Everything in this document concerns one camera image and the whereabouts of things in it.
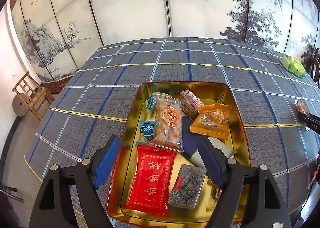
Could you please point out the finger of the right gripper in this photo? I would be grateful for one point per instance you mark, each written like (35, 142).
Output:
(312, 121)

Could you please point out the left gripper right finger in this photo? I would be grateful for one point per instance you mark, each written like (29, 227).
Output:
(265, 205)

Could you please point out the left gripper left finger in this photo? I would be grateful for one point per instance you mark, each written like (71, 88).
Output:
(53, 206)

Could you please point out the clear long snack packet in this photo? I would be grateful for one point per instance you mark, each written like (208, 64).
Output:
(301, 109)

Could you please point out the navy blue cracker pack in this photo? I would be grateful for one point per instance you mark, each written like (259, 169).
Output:
(189, 142)

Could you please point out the dark sesame snack bar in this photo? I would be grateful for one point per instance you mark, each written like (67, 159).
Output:
(187, 187)

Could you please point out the red snack packet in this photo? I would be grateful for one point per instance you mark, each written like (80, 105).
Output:
(150, 188)

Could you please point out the orange snack packet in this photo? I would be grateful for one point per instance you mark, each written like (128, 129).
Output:
(209, 121)

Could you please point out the clear fried twist packet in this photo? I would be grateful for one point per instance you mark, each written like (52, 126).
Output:
(167, 132)

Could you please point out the red white snack box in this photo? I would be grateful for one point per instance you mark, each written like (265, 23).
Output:
(190, 103)

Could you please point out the teal blue snack packet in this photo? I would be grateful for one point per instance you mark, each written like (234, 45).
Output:
(151, 102)

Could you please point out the dark wooden chair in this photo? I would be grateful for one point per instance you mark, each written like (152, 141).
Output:
(312, 67)

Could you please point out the green tissue pack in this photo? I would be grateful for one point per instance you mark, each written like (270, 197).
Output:
(293, 65)

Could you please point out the blue grey plaid tablecloth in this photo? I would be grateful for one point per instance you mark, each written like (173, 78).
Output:
(95, 103)

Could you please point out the round stone millstone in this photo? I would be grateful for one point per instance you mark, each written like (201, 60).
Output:
(19, 108)

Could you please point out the light blue candy packet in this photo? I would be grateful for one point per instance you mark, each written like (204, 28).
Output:
(146, 130)

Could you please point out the small bamboo chair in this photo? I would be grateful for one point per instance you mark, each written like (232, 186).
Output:
(32, 94)

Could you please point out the painted folding screen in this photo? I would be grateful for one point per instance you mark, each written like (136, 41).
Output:
(58, 36)

